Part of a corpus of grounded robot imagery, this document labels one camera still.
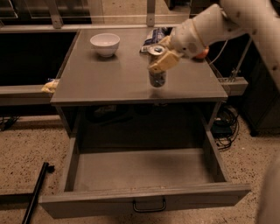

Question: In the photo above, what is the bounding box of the black drawer handle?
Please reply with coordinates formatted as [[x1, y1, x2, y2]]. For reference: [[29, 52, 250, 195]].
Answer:
[[132, 198, 166, 214]]

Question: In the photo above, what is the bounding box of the open grey top drawer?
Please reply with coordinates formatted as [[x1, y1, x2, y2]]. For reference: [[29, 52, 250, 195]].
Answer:
[[39, 131, 250, 219]]

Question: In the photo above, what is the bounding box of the white power plug cable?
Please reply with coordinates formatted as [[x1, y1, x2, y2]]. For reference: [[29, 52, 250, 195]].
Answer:
[[208, 38, 229, 66]]

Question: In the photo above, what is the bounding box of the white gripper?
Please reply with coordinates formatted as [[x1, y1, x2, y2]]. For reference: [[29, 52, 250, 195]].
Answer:
[[148, 18, 209, 74]]

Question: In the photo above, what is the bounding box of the blue chip bag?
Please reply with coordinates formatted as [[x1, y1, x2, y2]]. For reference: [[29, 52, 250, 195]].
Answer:
[[140, 27, 170, 53]]

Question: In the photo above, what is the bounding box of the black cable bundle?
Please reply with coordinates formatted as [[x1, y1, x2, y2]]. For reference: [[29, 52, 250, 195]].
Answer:
[[211, 103, 240, 151]]

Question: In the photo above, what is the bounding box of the black metal bar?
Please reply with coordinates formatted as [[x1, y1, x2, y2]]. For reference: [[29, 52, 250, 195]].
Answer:
[[22, 162, 54, 224]]

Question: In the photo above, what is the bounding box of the white ceramic bowl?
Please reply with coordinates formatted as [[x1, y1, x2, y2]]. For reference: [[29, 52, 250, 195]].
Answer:
[[90, 33, 120, 57]]

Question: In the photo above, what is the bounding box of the silver blue redbull can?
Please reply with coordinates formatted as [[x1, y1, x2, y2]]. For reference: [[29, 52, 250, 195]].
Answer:
[[147, 44, 166, 88]]

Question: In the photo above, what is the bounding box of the grey cabinet with top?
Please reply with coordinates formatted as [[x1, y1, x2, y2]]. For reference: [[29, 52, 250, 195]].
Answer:
[[49, 26, 228, 152]]

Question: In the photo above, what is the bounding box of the yellow crumpled sponge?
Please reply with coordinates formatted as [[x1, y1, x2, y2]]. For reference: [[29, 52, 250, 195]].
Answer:
[[41, 79, 60, 94]]

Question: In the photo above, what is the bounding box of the grey metal shelf rail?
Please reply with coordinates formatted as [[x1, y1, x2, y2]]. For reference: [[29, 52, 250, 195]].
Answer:
[[0, 85, 53, 106]]

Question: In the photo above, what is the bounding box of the red apple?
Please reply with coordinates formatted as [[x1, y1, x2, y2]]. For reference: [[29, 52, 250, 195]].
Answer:
[[195, 47, 209, 60]]

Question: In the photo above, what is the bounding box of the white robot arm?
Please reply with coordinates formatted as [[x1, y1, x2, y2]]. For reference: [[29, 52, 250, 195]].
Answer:
[[148, 0, 280, 84]]

